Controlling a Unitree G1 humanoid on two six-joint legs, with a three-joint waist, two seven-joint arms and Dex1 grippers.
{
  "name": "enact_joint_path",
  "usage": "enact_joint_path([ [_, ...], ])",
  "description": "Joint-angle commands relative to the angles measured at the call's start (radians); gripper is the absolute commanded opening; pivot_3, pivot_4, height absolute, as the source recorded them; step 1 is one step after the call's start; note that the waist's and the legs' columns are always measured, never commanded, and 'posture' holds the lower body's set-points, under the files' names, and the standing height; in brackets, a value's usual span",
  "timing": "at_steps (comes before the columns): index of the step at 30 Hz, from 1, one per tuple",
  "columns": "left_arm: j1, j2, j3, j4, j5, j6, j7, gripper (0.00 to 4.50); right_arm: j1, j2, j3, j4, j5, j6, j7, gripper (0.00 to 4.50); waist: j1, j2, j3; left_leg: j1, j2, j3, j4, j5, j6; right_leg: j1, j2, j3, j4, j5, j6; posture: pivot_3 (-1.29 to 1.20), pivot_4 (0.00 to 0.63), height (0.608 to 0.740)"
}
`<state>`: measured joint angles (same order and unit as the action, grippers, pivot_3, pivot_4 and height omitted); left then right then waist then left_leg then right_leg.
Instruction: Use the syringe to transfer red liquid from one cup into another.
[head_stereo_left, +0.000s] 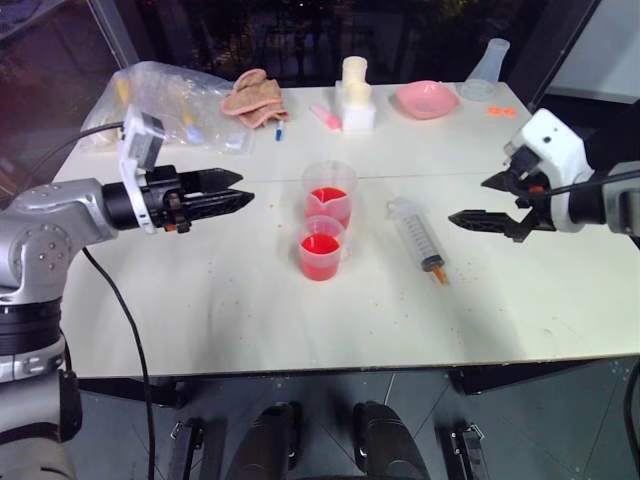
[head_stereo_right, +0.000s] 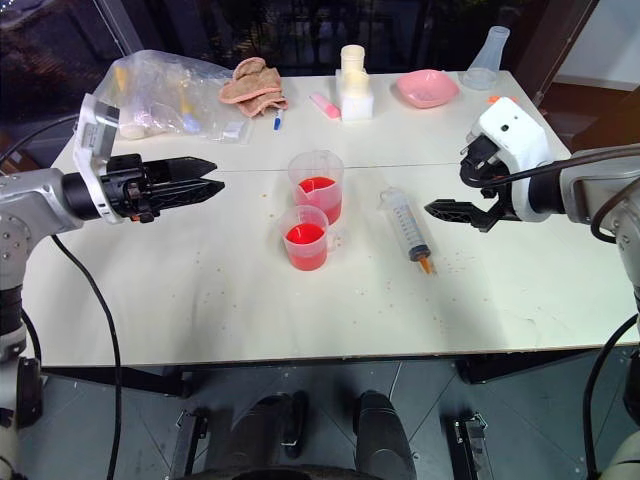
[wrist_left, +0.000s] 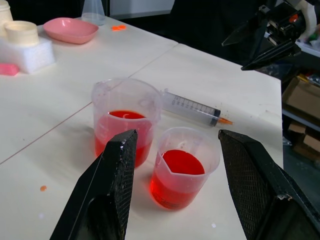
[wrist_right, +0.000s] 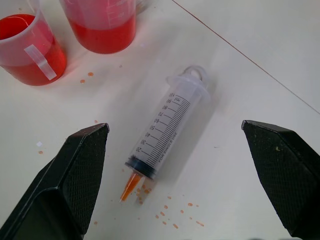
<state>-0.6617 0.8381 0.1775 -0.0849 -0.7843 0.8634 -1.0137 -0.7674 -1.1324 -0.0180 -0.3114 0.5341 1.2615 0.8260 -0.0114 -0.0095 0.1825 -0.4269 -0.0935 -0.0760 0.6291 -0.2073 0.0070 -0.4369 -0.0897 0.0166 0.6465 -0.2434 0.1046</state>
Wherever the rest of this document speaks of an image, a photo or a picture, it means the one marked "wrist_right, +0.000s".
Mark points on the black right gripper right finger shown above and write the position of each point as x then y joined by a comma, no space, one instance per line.
285,175

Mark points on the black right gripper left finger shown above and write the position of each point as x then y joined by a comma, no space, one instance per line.
62,185

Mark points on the clear plastic syringe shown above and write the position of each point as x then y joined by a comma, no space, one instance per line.
165,125

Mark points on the small clear plastic beaker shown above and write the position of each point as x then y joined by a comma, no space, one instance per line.
27,47

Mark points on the large clear plastic beaker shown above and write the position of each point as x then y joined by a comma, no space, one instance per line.
102,25

